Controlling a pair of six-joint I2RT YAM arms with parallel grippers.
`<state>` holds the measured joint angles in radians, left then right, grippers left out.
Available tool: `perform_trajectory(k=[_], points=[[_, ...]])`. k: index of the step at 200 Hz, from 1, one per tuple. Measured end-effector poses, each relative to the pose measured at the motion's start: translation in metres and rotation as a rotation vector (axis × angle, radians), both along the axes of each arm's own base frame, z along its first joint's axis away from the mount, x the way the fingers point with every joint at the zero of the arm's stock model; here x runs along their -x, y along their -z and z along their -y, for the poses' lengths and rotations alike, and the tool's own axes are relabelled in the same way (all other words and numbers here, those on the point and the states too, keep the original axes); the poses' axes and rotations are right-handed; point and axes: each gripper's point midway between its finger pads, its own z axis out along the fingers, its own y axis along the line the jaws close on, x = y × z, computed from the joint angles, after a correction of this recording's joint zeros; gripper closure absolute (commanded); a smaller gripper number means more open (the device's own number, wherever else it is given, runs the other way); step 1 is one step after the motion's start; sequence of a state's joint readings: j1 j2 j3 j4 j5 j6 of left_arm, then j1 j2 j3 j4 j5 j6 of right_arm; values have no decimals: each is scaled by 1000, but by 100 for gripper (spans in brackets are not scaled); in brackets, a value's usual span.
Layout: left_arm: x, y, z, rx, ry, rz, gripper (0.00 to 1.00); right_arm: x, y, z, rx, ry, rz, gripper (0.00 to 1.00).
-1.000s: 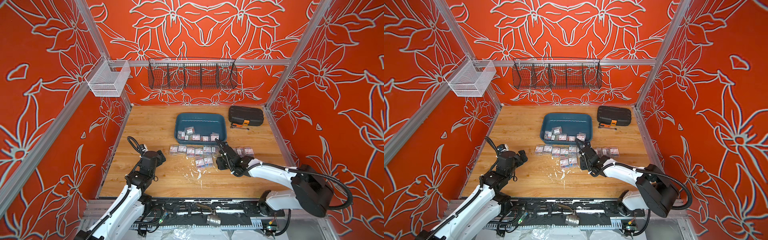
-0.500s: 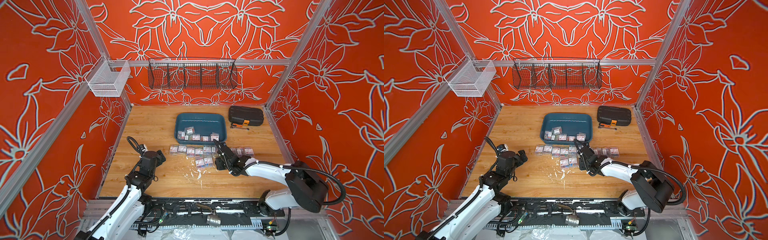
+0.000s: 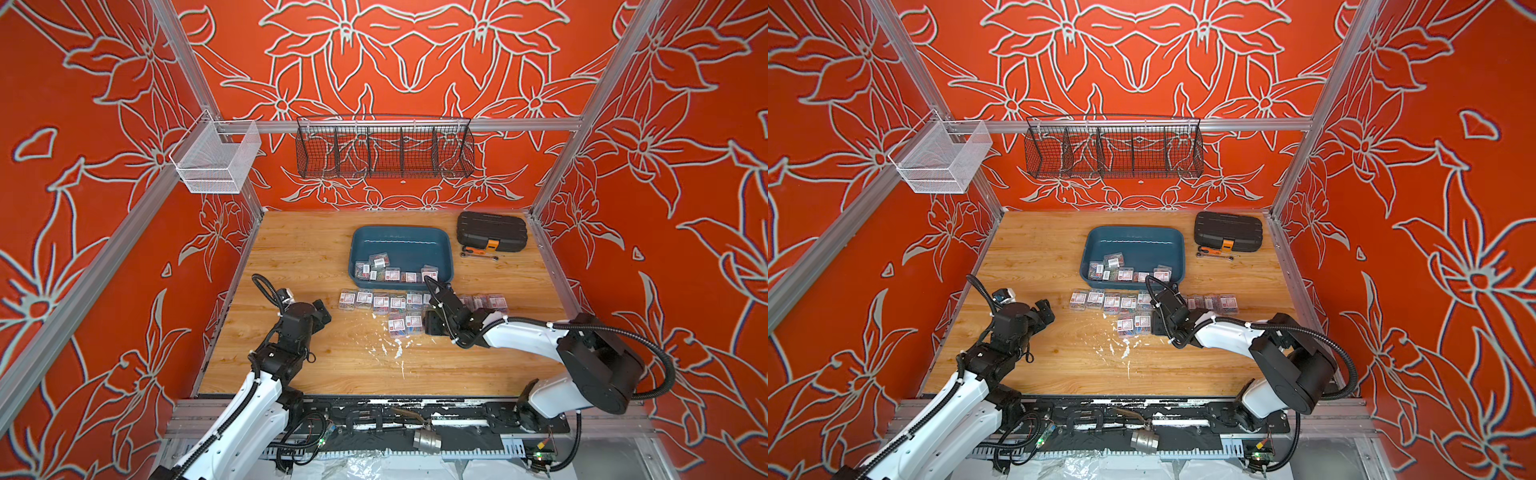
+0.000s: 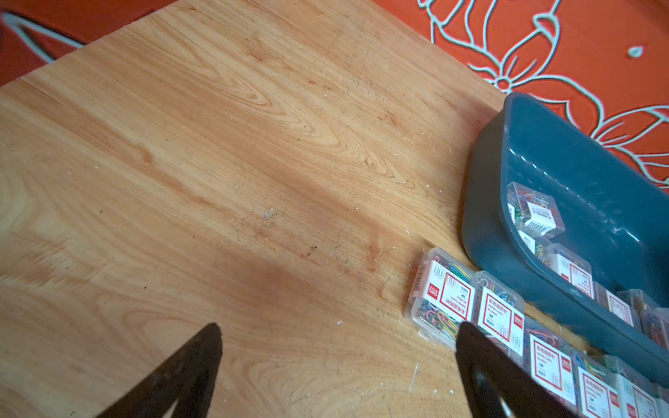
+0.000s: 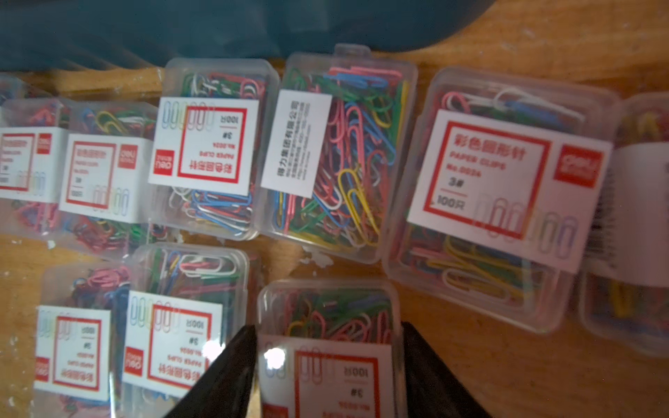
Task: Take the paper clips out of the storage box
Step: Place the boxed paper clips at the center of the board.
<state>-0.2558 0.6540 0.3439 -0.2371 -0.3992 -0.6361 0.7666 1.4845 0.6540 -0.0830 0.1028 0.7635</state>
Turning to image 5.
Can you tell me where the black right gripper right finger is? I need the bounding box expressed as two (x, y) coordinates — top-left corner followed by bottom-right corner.
(402, 322), (491, 418)

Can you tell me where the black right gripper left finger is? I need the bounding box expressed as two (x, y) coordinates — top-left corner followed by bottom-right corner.
(167, 325), (257, 418)

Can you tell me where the eleventh clear paper clip box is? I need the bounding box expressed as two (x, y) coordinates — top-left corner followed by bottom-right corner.
(121, 243), (256, 417)

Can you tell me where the thirteenth clear paper clip box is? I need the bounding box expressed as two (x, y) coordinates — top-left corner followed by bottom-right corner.
(257, 279), (408, 418)

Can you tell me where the twelfth clear paper clip box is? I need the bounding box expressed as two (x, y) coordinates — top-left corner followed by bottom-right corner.
(31, 262), (130, 417)

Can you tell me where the blue plastic storage tray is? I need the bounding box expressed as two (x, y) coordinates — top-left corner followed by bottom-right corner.
(1, 0), (490, 71)

